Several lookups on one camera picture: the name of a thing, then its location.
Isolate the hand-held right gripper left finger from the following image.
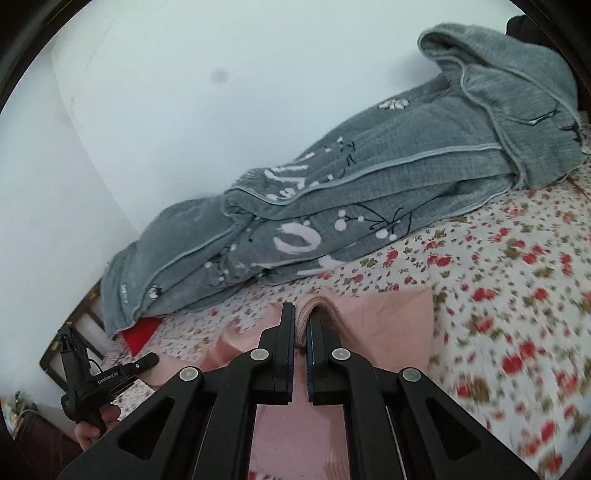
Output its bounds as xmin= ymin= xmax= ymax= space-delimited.
xmin=58 ymin=302 xmax=297 ymax=480

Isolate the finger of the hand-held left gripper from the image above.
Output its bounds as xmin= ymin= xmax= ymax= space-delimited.
xmin=122 ymin=353 xmax=160 ymax=376

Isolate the grey flower-print quilt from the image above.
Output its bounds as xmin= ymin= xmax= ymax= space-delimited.
xmin=99 ymin=22 xmax=590 ymax=341

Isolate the brown wooden bed frame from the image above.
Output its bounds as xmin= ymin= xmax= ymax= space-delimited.
xmin=39 ymin=281 xmax=114 ymax=386

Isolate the pink long-sleeved shirt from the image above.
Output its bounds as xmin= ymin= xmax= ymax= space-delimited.
xmin=145 ymin=286 xmax=435 ymax=480

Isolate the person's left hand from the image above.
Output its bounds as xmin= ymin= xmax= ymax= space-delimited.
xmin=75 ymin=401 xmax=122 ymax=452

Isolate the red cloth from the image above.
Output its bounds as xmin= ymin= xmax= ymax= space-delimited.
xmin=121 ymin=316 xmax=161 ymax=357

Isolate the dark wooden cabinet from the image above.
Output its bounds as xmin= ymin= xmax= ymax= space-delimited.
xmin=4 ymin=408 xmax=88 ymax=468

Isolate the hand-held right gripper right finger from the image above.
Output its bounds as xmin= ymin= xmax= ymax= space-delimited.
xmin=307 ymin=314 xmax=542 ymax=480

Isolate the black clothing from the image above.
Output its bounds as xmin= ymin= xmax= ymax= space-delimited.
xmin=505 ymin=14 xmax=557 ymax=49

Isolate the floral bed sheet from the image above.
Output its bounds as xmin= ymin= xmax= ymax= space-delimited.
xmin=104 ymin=161 xmax=591 ymax=480

